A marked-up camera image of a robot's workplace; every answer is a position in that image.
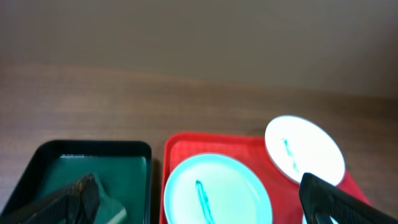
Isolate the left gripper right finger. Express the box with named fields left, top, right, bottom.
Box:
left=298, top=172, right=397, bottom=224

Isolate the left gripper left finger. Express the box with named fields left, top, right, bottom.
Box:
left=1, top=174, right=100, bottom=224

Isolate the green sponge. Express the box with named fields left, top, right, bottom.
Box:
left=93, top=173, right=127, bottom=224

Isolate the light blue plate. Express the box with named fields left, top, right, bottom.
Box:
left=163, top=154, right=273, bottom=224
left=302, top=215, right=339, bottom=224

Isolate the light blue plate front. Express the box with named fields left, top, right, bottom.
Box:
left=302, top=215, right=339, bottom=224

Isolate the red plastic tray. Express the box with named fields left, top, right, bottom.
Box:
left=159, top=131, right=371, bottom=224

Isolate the black tray with green water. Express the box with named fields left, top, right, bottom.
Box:
left=1, top=140, right=152, bottom=224

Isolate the white plate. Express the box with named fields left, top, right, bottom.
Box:
left=264, top=115, right=346, bottom=186

